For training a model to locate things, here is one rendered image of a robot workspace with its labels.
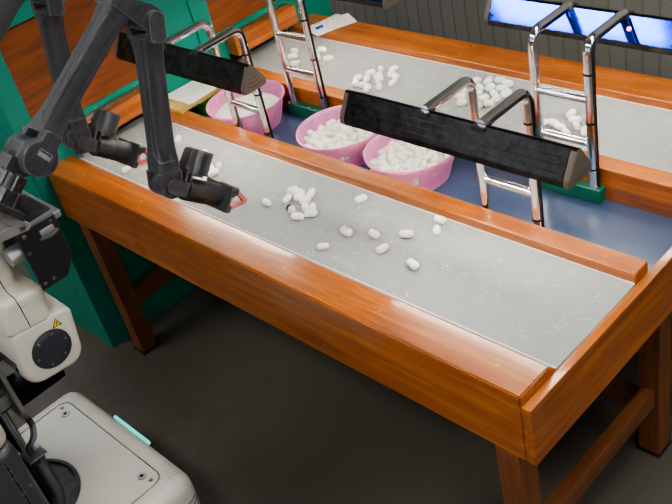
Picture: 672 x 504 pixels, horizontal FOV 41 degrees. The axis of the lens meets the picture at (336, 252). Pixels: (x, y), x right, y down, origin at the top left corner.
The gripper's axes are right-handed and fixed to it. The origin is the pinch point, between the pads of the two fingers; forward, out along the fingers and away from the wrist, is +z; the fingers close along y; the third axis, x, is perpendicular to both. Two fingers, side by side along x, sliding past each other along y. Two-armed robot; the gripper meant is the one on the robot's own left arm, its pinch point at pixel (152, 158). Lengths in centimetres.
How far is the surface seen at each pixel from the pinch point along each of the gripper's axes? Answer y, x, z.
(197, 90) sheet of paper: 37, -23, 38
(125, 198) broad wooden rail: 5.1, 13.5, -1.3
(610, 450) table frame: -130, 32, 58
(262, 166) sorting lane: -17.6, -7.0, 25.6
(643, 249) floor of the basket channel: -126, -18, 47
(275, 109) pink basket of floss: 5, -24, 45
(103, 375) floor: 40, 83, 36
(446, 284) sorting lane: -99, 3, 13
